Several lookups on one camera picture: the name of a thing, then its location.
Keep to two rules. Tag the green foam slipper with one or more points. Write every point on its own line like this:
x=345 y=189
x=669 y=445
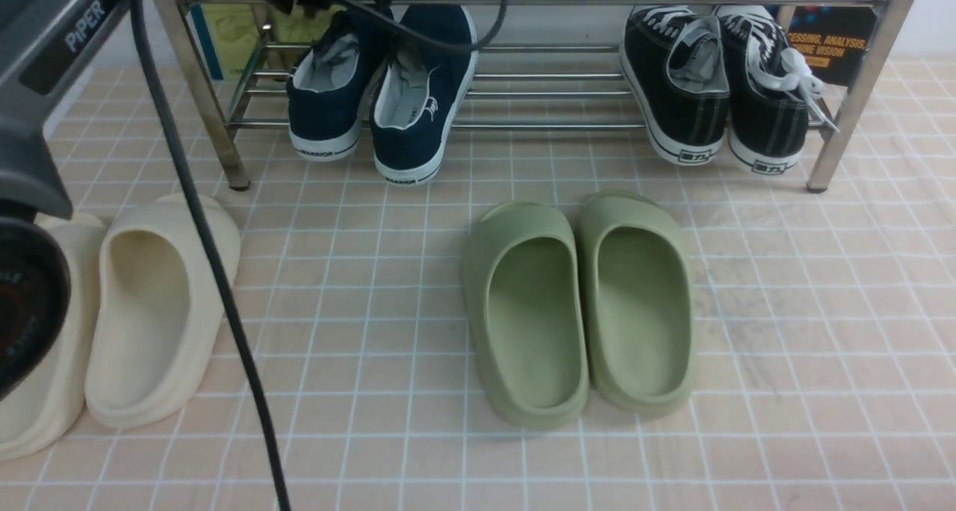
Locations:
x=639 y=318
x=520 y=282

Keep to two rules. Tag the black book with orange text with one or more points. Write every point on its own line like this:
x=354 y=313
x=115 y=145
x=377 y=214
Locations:
x=833 y=40

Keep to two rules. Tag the cream left foam slipper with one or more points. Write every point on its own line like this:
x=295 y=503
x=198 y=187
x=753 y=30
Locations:
x=52 y=397

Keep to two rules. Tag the checkered beige floor mat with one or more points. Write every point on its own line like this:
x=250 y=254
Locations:
x=825 y=322

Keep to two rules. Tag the navy canvas sneaker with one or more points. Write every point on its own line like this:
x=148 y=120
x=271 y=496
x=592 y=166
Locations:
x=417 y=102
x=331 y=85

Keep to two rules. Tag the black canvas sneaker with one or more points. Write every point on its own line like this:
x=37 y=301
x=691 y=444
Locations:
x=773 y=92
x=673 y=60

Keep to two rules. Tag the cream right foam slipper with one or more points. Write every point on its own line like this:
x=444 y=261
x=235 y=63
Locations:
x=159 y=315

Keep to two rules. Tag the green left foam slipper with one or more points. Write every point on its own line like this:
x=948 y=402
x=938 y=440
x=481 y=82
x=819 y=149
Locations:
x=520 y=282

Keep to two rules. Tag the black right canvas sneaker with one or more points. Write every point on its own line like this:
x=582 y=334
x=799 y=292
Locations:
x=773 y=92

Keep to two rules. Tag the yellow green book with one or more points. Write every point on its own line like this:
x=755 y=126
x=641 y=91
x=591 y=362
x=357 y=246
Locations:
x=228 y=32

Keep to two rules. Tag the black left canvas sneaker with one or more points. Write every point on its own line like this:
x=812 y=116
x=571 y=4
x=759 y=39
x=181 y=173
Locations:
x=673 y=60

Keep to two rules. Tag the green right foam slipper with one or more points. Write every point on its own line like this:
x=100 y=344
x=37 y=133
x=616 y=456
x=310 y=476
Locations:
x=639 y=318

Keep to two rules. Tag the metal shoe rack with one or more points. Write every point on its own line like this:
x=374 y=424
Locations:
x=270 y=60

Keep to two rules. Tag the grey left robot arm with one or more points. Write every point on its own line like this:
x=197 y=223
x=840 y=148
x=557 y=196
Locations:
x=45 y=46

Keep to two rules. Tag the cream foam slipper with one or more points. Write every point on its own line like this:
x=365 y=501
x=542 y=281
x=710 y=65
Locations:
x=52 y=397
x=159 y=315

